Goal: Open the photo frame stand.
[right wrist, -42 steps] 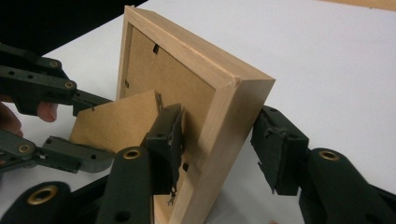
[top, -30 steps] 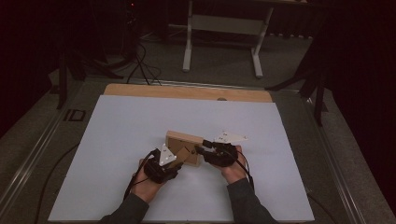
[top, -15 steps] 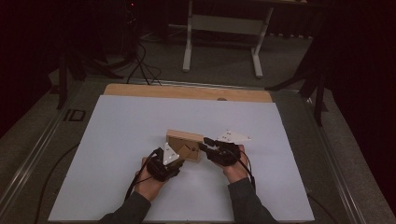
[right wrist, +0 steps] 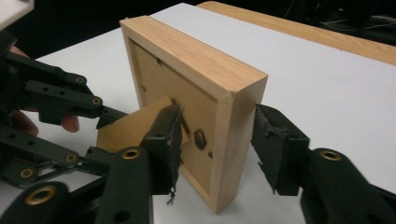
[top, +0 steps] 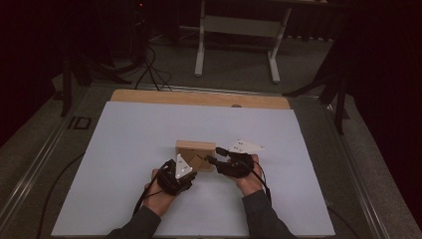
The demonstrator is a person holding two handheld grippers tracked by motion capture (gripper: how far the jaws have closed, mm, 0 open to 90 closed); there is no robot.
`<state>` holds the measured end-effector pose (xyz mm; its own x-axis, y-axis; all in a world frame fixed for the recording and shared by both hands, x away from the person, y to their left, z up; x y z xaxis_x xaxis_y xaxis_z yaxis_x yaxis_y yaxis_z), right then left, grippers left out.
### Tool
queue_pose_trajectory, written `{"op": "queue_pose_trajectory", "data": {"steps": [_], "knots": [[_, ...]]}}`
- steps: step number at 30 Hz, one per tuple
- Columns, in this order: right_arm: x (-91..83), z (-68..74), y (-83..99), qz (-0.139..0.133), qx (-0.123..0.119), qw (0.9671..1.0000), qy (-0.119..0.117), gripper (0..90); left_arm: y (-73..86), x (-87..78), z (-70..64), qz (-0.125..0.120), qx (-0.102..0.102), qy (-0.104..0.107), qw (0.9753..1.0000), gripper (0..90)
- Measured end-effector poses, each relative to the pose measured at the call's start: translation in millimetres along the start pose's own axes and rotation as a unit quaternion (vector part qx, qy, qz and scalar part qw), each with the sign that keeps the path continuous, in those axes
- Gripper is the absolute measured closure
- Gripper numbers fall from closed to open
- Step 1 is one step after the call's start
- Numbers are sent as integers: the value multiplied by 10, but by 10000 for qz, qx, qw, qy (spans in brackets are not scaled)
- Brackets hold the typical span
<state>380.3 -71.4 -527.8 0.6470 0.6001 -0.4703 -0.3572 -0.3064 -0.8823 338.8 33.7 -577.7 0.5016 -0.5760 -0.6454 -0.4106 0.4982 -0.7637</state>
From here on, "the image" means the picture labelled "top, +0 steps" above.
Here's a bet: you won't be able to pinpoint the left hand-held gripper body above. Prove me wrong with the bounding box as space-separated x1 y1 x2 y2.
156 152 197 197

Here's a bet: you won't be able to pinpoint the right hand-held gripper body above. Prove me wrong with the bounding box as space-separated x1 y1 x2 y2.
216 138 267 179

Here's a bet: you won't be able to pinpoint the wooden picture frame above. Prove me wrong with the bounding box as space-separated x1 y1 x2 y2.
174 139 218 173

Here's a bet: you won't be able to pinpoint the person's right hand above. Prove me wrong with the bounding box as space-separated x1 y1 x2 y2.
231 154 267 198

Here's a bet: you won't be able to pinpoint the person's left hand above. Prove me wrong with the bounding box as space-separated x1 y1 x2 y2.
142 168 180 218

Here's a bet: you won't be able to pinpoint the white table cover board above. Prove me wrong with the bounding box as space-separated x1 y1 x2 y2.
51 101 336 239

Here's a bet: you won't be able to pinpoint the black floor socket plate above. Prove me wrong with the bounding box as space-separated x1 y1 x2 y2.
67 116 93 131

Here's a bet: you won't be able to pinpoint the black tripod stand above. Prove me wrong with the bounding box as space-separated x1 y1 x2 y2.
283 33 350 135

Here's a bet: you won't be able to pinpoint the black metal stand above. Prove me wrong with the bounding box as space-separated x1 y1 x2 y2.
59 49 133 118

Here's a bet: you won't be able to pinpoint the dark equipment with red light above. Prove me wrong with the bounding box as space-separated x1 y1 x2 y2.
130 0 149 66

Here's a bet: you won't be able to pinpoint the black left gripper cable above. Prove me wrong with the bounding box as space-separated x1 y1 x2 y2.
131 159 176 217

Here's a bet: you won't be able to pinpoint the black floor cables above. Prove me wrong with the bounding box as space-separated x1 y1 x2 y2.
133 43 174 93

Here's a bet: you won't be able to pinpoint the thin black floor cable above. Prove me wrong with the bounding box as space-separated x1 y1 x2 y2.
326 203 362 239
35 151 87 239

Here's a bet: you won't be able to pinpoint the metal floor rail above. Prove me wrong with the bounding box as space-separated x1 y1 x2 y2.
0 111 74 232
321 101 390 239

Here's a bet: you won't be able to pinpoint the white metal table frame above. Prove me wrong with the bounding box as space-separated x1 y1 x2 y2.
193 0 329 85

